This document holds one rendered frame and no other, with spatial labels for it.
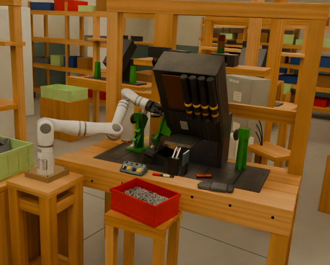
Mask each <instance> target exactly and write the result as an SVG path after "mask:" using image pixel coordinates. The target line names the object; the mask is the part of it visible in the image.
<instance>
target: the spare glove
mask: <svg viewBox="0 0 330 265"><path fill-rule="evenodd" d="M198 188H199V189H207V190H209V189H210V190H212V191H217V192H223V193H225V192H227V193H232V192H233V189H234V186H231V185H227V184H222V183H219V182H216V181H214V182H209V181H202V182H199V183H198Z"/></svg>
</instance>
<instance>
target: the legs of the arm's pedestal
mask: <svg viewBox="0 0 330 265"><path fill-rule="evenodd" d="M57 197H58V199H57ZM37 198H39V201H38V200H36V199H37ZM8 202H9V219H10V229H11V246H12V263H13V265H84V219H83V182H81V183H79V184H77V185H75V186H73V187H71V188H69V189H67V190H65V191H64V192H62V193H60V194H58V195H56V196H54V197H52V198H50V199H45V198H42V197H38V196H35V195H31V194H29V193H25V192H22V191H19V190H16V189H12V188H9V187H8ZM66 208H68V257H66V256H63V255H61V254H58V234H57V214H58V213H60V212H61V211H63V210H65V209H66ZM26 212H30V213H33V214H35V215H38V216H39V224H40V252H41V255H40V256H38V257H37V258H35V259H34V260H32V261H31V262H29V259H28V237H27V214H26Z"/></svg>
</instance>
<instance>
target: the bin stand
mask: <svg viewBox="0 0 330 265"><path fill-rule="evenodd" d="M178 210H180V212H178V215H176V216H174V217H173V218H171V219H169V220H168V221H166V222H164V223H163V224H161V225H159V226H157V227H156V228H152V227H150V226H148V225H146V224H144V223H141V222H139V221H136V220H134V219H132V218H130V217H127V216H125V215H123V214H121V213H119V212H116V211H114V210H112V209H110V210H109V211H108V212H106V213H105V214H104V224H105V225H106V240H105V265H117V248H118V228H119V229H122V230H124V235H123V265H133V262H134V247H135V233H137V234H140V235H143V236H147V237H150V238H153V253H152V265H164V256H165V247H166V231H167V230H168V229H169V232H168V248H167V265H177V263H178V247H179V233H180V220H181V219H182V209H178Z"/></svg>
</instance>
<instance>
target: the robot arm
mask: <svg viewBox="0 0 330 265"><path fill-rule="evenodd" d="M131 102H132V103H133V104H134V105H136V106H138V107H140V108H142V109H144V112H143V114H144V115H146V114H147V113H148V112H151V117H155V118H159V117H160V116H163V113H161V112H160V111H159V110H163V109H162V106H160V105H161V101H159V102H158V103H155V102H154V101H152V100H149V99H147V98H144V97H141V96H139V95H137V94H136V93H135V92H134V91H132V90H131V89H128V88H124V89H122V90H121V100H120V101H119V103H118V105H117V108H116V111H115V115H114V118H113V120H112V122H111V123H95V122H87V121H74V120H58V119H52V118H46V117H43V118H40V119H39V120H38V121H37V122H36V128H37V157H38V159H37V174H39V175H44V176H46V175H51V174H53V173H54V132H55V131H57V132H62V133H66V134H69V135H73V136H83V137H86V136H92V135H95V134H106V137H107V139H108V140H110V141H116V140H117V139H118V138H119V137H120V135H121V134H122V131H123V127H122V126H121V123H122V121H123V119H124V117H125V114H126V112H127V109H128V106H129V105H130V103H131ZM159 104H160V105H159ZM154 113H157V114H154Z"/></svg>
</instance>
